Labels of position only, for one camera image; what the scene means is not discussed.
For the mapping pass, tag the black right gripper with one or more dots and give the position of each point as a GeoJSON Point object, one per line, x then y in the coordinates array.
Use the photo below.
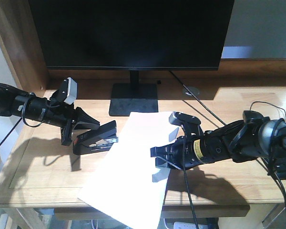
{"type": "Point", "coordinates": [196, 148]}

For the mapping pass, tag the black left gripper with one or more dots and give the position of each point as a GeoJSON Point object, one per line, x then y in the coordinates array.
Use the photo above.
{"type": "Point", "coordinates": [39, 109]}

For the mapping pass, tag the black stapler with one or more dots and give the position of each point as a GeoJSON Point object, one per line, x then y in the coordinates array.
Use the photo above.
{"type": "Point", "coordinates": [95, 141]}

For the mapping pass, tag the white paper sheets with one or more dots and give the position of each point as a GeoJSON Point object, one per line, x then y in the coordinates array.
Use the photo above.
{"type": "Point", "coordinates": [126, 185]}

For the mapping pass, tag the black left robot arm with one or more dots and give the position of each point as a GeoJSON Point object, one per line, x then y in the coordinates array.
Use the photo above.
{"type": "Point", "coordinates": [13, 102]}

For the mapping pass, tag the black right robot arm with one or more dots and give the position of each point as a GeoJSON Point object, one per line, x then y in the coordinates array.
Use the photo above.
{"type": "Point", "coordinates": [252, 137]}

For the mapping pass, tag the wooden desk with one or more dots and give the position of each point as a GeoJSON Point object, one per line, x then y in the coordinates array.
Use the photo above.
{"type": "Point", "coordinates": [41, 173]}

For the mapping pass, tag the white power strip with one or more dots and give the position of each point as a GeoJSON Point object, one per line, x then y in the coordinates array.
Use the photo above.
{"type": "Point", "coordinates": [185, 225]}

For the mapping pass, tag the black computer monitor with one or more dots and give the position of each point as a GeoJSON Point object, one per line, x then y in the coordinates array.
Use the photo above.
{"type": "Point", "coordinates": [133, 35]}

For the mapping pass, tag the black keyboard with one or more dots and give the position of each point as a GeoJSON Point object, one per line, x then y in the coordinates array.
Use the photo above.
{"type": "Point", "coordinates": [279, 166]}

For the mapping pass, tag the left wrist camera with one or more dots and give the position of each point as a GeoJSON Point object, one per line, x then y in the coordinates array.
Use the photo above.
{"type": "Point", "coordinates": [67, 93]}

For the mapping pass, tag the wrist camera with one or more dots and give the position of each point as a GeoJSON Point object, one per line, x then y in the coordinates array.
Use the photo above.
{"type": "Point", "coordinates": [67, 93]}
{"type": "Point", "coordinates": [189, 124]}

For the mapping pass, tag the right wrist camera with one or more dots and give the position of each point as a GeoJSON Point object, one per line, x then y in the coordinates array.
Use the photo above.
{"type": "Point", "coordinates": [189, 124]}

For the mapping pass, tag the grey desk cable grommet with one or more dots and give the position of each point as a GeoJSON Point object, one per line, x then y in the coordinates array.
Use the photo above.
{"type": "Point", "coordinates": [191, 91]}

